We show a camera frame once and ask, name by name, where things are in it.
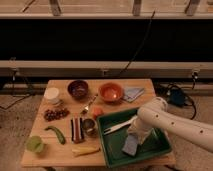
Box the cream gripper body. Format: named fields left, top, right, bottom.
left=127, top=117, right=153, bottom=145

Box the grey blue sponge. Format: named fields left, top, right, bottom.
left=122, top=134, right=138, bottom=156

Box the green plastic tray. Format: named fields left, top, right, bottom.
left=97, top=108, right=172, bottom=168

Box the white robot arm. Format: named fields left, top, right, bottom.
left=127, top=97, right=213, bottom=153

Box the blue folded cloth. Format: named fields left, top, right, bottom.
left=123, top=87, right=144, bottom=103

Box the orange peach fruit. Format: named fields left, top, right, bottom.
left=92, top=107, right=104, bottom=119

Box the orange bowl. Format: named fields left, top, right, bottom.
left=98, top=82, right=124, bottom=102

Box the small metal cup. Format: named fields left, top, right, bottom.
left=82, top=118, right=96, bottom=136

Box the metal spoon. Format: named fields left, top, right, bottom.
left=80, top=94, right=98, bottom=114

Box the yellow banana toy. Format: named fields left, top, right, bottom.
left=72, top=147, right=100, bottom=156

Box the dark purple bowl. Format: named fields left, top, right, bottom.
left=67, top=80, right=89, bottom=100

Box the wooden table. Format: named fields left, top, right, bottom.
left=21, top=79, right=155, bottom=167

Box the green chili pepper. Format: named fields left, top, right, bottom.
left=44, top=126, right=66, bottom=145

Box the bunch of red grapes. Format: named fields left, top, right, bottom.
left=44, top=108, right=69, bottom=122

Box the green cup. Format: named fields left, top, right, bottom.
left=26, top=136, right=44, bottom=153

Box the black cable on wall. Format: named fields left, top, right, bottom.
left=117, top=9, right=157, bottom=77

